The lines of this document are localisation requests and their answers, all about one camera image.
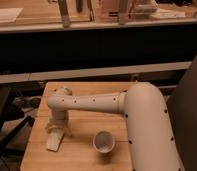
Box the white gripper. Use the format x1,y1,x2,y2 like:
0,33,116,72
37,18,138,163
45,113,72,136

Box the white sponge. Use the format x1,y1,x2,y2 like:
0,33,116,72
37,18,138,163
46,129,64,152

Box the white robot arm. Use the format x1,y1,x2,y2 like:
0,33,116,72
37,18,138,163
47,82,185,171

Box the white paper sheet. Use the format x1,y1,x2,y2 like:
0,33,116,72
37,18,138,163
0,8,22,23

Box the dark chair back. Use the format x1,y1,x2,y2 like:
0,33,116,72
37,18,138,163
167,55,197,171

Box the white device on bench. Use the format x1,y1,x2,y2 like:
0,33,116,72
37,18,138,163
131,0,158,19

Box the metal frame post left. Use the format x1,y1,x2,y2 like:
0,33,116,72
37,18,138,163
58,0,70,28

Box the metal frame post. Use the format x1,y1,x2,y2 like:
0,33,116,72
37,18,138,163
58,0,70,28
118,0,128,25

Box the metal frame post right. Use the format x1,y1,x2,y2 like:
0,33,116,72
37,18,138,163
118,0,128,25

